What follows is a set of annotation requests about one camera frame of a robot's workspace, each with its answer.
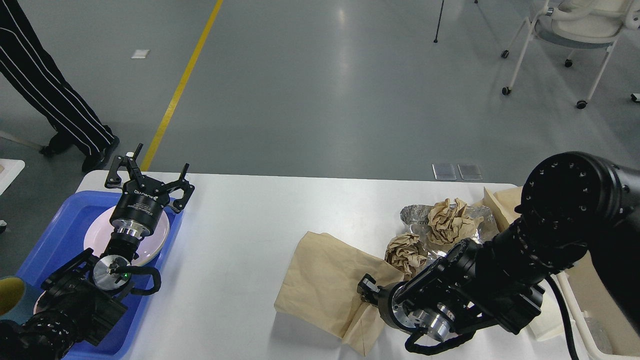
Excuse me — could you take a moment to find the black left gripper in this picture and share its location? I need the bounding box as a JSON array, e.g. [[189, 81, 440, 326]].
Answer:
[[104, 143, 195, 237]]

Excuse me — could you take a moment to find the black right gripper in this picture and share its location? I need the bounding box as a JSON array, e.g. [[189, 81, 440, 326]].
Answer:
[[356, 273, 416, 333]]

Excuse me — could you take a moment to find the large brown paper bag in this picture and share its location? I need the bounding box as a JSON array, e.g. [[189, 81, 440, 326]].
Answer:
[[274, 231, 404, 356]]

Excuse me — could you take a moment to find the pink plate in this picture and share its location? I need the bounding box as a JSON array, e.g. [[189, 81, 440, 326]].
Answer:
[[83, 206, 170, 266]]

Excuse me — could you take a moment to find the brown paper ball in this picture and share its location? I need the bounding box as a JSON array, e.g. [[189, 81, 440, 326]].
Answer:
[[426, 198, 484, 245], [384, 232, 429, 281]]

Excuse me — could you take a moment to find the small brown paper bag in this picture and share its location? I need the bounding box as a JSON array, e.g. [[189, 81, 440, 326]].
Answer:
[[473, 186, 523, 232]]

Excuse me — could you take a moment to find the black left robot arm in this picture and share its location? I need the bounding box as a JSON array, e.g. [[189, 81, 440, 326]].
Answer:
[[1, 145, 195, 360]]

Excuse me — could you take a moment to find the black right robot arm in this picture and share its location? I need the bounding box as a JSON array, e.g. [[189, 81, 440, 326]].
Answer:
[[357, 152, 640, 360]]

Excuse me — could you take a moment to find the yellow plate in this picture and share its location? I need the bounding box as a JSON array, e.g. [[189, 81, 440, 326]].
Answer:
[[131, 237, 167, 266]]

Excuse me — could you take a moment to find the person in black tracksuit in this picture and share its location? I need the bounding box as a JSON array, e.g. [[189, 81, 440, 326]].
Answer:
[[0, 0, 120, 173]]

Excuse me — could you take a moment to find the white side table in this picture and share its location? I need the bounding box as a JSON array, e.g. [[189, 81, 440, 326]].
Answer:
[[0, 158, 26, 195]]

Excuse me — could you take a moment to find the left floor plate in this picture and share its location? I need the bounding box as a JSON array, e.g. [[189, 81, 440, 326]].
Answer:
[[432, 162, 458, 182]]

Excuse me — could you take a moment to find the floor plate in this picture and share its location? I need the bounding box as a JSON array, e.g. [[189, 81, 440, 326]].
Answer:
[[432, 162, 458, 182], [457, 163, 483, 182]]

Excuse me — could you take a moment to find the right floor plate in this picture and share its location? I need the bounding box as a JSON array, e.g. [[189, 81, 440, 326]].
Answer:
[[457, 163, 483, 182]]

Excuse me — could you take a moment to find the white paper cup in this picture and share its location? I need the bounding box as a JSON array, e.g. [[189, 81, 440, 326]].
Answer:
[[527, 282, 564, 342]]

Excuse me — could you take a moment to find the white plastic bin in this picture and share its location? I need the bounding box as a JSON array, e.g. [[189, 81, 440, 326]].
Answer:
[[542, 187, 640, 357]]

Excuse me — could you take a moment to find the black tripod leg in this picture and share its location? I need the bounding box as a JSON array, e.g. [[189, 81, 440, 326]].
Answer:
[[433, 0, 479, 44]]

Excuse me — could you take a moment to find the white office chair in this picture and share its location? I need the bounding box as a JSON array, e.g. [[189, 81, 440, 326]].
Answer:
[[500, 0, 640, 110]]

